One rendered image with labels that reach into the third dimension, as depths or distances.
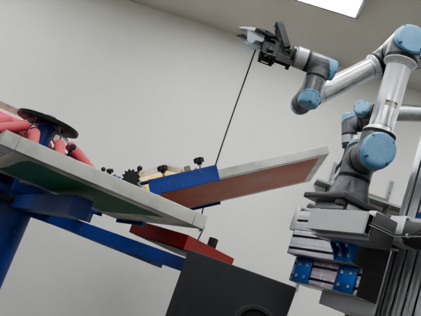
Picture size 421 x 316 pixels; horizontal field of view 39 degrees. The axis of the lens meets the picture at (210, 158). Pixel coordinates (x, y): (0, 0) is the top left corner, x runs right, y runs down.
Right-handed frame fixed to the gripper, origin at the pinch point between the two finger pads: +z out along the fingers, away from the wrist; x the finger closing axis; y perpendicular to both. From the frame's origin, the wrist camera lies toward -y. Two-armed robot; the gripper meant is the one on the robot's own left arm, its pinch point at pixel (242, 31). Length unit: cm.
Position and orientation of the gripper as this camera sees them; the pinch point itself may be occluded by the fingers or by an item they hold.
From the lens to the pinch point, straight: 210.3
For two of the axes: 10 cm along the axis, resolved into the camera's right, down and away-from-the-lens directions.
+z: -9.4, -3.4, -0.2
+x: -1.4, 3.3, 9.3
